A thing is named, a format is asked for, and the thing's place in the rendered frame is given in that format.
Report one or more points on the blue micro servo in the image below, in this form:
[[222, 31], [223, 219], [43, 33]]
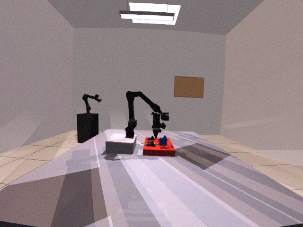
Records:
[[163, 141]]

